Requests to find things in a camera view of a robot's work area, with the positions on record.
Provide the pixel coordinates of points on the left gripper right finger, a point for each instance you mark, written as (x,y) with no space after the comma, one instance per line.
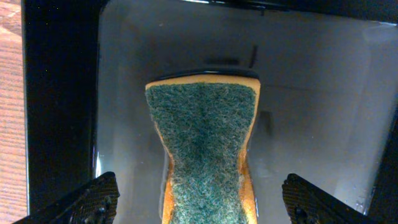
(305,203)

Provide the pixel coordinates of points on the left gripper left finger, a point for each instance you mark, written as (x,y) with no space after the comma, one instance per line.
(93,203)

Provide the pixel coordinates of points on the green and yellow sponge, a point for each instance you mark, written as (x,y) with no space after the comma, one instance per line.
(204,123)

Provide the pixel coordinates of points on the black rectangular tray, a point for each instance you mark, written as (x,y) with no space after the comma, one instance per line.
(327,109)

